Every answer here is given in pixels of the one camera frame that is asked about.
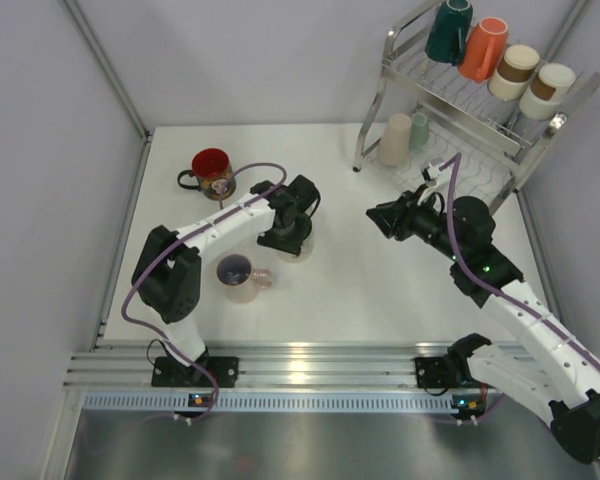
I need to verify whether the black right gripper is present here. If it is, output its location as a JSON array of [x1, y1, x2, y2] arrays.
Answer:
[[367, 183, 465, 263]]

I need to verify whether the green interior floral mug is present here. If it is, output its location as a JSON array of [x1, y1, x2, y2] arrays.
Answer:
[[278, 220, 314, 263]]

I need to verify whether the beige tumbler cup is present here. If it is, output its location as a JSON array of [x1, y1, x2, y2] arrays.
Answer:
[[377, 113, 412, 167]]

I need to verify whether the light teal mug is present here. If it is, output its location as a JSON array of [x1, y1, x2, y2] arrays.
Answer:
[[410, 112, 429, 149]]

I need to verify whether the dark teal mug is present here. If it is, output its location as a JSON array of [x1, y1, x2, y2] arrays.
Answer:
[[425, 0, 473, 66]]

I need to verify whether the orange mug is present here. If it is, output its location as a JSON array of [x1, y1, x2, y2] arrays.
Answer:
[[458, 17, 509, 83]]

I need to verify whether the small brown white cup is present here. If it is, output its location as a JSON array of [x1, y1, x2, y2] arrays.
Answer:
[[488, 44, 540, 101]]

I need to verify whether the steel lined paper cup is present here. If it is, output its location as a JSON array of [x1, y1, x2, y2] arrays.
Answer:
[[519, 63, 576, 121]]

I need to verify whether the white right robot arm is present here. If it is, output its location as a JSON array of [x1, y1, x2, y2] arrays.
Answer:
[[366, 191, 600, 464]]

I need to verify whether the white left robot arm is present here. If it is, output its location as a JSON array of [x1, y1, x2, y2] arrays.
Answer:
[[127, 175, 321, 387]]

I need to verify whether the stainless steel dish rack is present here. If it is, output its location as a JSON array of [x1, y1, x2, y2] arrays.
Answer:
[[352, 1, 600, 210]]

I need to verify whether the pink purple mug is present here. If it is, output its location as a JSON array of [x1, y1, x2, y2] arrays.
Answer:
[[216, 254, 274, 304]]

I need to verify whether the red skull mug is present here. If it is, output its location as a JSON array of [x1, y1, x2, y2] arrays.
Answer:
[[176, 148, 236, 201]]

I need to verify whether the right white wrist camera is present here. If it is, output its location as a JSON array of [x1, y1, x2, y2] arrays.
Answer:
[[420, 158, 445, 187]]

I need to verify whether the grey slotted cable duct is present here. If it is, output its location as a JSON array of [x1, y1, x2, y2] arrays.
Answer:
[[83, 392, 468, 414]]

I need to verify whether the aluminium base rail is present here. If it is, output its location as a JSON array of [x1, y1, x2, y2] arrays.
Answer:
[[63, 341, 448, 392]]

